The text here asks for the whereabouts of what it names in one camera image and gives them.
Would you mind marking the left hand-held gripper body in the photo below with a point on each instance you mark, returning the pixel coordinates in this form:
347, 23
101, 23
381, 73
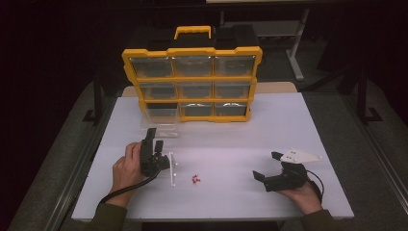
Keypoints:
150, 160

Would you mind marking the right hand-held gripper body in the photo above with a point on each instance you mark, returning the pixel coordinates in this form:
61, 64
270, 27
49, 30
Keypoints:
293, 178

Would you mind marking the clear plastic drawer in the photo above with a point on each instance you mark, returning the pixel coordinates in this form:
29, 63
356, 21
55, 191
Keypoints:
160, 123

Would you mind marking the yellow drawer organizer case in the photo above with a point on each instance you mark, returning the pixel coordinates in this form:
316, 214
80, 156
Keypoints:
192, 78

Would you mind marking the person's right hand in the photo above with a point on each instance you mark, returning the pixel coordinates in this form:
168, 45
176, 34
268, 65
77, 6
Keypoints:
304, 197

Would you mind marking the person's left hand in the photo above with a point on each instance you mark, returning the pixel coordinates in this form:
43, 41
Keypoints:
126, 174

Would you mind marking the black metal stand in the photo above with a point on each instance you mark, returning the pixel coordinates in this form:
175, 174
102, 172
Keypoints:
362, 96
97, 96

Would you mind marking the grey desk with white legs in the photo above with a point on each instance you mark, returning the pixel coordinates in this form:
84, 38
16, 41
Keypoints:
272, 29

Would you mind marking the metal floor rail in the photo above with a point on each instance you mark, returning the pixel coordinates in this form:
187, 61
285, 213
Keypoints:
389, 170
72, 186

